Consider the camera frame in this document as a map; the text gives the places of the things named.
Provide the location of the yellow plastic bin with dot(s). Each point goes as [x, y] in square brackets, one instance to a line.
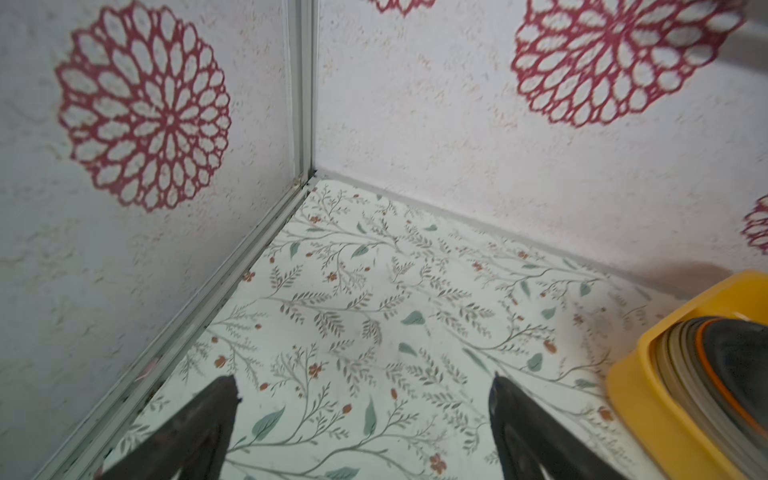
[667, 433]

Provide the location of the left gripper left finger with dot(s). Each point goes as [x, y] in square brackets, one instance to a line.
[192, 444]

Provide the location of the green rim plate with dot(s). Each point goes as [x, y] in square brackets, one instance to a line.
[666, 378]

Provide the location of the orange plate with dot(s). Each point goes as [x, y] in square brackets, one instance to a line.
[720, 390]

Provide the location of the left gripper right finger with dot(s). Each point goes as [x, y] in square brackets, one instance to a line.
[531, 444]

